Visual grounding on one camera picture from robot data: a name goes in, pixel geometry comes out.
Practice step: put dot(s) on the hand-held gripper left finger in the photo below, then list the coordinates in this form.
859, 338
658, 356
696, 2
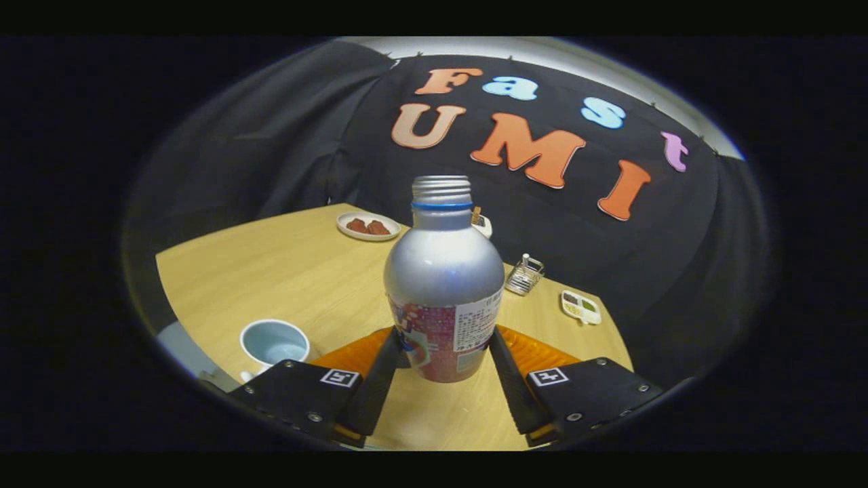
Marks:
376, 393

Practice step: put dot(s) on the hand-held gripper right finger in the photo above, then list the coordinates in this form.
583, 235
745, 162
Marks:
517, 396

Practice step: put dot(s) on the white cup blue inside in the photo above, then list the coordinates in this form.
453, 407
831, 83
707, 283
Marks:
271, 342

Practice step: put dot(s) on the silver juice bottle red label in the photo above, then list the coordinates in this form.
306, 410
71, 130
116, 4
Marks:
444, 271

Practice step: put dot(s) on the white divided tray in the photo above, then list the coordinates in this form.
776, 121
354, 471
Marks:
581, 308

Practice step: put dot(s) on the wooden table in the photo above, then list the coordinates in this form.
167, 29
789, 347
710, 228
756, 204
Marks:
305, 271

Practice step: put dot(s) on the white round plate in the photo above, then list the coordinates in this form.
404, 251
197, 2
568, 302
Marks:
352, 234

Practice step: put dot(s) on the red food piece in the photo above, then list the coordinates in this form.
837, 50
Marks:
357, 226
378, 228

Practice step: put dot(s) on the white toaster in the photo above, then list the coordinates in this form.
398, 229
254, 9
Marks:
484, 228

